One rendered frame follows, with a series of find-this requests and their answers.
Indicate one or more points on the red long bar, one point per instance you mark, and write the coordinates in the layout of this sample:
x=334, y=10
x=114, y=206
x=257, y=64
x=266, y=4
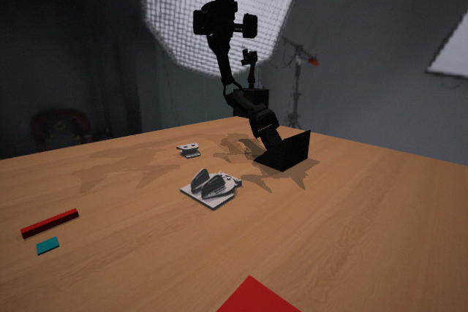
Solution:
x=48, y=223

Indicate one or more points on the teal flat rectangular block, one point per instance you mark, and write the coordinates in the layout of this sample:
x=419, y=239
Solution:
x=47, y=245

